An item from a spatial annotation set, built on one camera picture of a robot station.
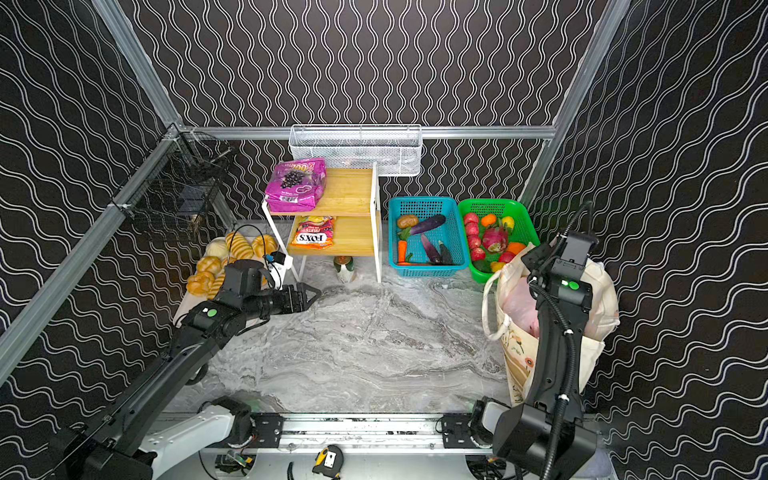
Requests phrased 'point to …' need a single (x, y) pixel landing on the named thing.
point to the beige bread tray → (207, 277)
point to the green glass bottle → (344, 266)
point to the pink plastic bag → (521, 306)
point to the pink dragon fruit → (495, 238)
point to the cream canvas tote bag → (519, 349)
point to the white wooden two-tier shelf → (346, 223)
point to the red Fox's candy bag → (314, 232)
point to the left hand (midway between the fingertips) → (318, 294)
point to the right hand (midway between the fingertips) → (543, 253)
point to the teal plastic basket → (451, 232)
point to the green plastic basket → (523, 231)
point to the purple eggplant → (406, 232)
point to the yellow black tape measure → (329, 461)
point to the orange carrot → (402, 251)
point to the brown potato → (407, 221)
